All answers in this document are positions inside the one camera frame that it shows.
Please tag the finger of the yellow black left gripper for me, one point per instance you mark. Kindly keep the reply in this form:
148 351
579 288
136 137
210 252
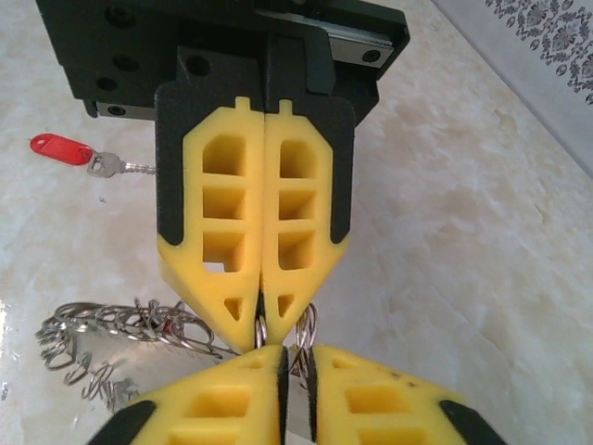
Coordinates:
324 222
192 241

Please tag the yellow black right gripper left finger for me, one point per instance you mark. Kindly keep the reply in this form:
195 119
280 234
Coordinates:
231 389

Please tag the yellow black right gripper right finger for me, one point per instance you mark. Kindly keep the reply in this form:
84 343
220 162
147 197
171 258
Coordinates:
370 380

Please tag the metal numbered plate with keyrings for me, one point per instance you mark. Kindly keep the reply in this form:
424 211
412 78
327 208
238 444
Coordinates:
134 361

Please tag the silver key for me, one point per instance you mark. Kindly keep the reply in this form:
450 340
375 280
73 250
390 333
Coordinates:
104 166

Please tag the red plastic key tag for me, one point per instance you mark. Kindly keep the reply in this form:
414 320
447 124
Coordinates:
58 147

